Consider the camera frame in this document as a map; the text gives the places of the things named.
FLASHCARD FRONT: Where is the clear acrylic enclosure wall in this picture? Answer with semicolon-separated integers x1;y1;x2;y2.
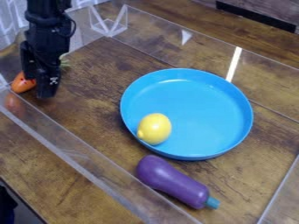
0;0;299;224

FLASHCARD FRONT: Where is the yellow toy lemon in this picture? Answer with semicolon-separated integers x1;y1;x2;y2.
136;113;172;145

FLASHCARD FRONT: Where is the purple toy eggplant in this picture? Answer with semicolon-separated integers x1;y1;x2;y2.
136;155;220;209

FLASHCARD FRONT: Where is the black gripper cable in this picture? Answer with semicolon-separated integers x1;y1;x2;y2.
61;14;77;39

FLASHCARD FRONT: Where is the blue round tray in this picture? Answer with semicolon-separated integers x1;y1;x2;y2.
120;68;253;161

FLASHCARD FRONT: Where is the white patterned curtain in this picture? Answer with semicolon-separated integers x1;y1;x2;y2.
0;0;109;58

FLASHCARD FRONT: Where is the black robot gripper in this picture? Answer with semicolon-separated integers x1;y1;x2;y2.
20;0;74;99

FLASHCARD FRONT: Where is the black bar in background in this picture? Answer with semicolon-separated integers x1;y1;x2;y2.
216;0;296;33

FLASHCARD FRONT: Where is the orange toy carrot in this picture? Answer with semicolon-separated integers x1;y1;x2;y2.
9;53;72;95

